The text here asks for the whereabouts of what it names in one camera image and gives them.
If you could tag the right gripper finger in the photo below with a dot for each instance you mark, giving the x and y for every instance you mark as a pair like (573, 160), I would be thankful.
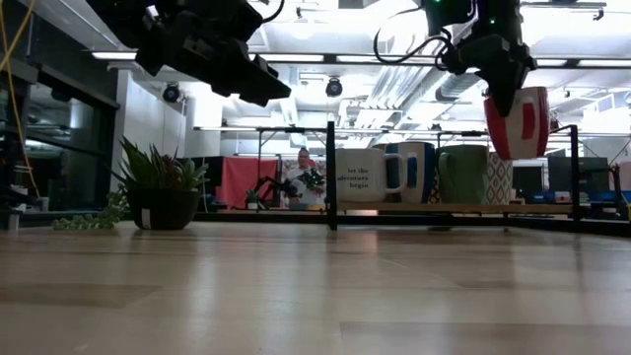
(503, 93)

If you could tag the dark background monitor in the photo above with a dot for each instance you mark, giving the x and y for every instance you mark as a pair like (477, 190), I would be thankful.
(584, 172)
(527, 180)

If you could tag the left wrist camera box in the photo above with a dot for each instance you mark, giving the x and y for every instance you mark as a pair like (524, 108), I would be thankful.
(207, 44)

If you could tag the blue and white mug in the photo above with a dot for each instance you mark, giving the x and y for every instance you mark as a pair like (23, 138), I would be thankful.
(419, 172)

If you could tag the black background table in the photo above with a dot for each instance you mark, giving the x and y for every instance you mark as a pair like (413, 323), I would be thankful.
(276, 129)

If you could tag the red cloth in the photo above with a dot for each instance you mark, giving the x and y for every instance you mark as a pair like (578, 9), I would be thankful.
(244, 175)

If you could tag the black aluminium frame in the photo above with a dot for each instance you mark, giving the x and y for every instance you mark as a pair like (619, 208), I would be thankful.
(330, 172)

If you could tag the overhead light bar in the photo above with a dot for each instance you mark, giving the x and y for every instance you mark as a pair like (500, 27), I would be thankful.
(305, 57)

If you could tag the green mug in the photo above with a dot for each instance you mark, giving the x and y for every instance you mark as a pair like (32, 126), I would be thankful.
(463, 172)

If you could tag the red and white mug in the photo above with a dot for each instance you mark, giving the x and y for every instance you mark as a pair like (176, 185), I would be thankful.
(522, 138)

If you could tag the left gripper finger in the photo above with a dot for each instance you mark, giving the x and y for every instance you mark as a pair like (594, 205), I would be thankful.
(263, 66)
(256, 89)

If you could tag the small background potted plant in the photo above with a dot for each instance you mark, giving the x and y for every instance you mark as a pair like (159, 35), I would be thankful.
(253, 198)

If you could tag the background black robot arm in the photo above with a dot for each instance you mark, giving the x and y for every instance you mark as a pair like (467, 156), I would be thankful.
(276, 186)

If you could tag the floral patterned cloth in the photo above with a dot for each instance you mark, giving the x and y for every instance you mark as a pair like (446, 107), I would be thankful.
(288, 163)

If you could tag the ceiling air vent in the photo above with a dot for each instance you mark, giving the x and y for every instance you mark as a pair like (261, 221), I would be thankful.
(458, 86)

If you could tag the grey white ikat mug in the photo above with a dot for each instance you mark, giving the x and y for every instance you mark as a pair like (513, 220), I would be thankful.
(500, 180)

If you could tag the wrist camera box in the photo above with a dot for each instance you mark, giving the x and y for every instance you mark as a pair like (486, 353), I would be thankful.
(446, 15)
(207, 44)

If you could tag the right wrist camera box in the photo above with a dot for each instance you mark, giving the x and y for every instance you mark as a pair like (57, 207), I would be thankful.
(446, 15)

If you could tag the person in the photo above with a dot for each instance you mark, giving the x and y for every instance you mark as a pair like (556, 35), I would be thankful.
(304, 172)

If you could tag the white mug with black lettering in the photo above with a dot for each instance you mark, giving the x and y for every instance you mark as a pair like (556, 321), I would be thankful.
(365, 172)

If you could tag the potted succulent plant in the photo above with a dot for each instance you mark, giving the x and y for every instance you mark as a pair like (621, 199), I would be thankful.
(162, 209)

